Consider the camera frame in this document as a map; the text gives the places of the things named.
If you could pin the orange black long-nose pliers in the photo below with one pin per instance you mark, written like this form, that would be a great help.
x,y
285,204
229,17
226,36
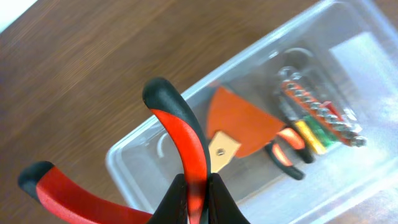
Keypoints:
x,y
290,139

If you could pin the clear plastic container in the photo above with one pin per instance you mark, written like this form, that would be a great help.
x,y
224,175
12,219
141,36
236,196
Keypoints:
x,y
357,47

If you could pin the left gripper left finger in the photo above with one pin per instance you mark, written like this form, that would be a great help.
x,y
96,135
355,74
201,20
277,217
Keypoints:
x,y
173,207

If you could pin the orange scraper wooden handle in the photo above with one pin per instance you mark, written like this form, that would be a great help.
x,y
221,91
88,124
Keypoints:
x,y
236,128

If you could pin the small red cutting pliers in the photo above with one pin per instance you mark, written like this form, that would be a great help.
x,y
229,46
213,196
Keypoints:
x,y
45,183

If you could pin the orange socket rail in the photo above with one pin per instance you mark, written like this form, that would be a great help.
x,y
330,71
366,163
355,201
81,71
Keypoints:
x,y
323,115

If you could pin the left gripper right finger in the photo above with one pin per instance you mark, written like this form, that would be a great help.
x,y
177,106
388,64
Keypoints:
x,y
222,207

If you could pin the clear screwdriver bit case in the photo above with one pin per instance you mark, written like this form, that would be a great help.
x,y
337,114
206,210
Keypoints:
x,y
301,65

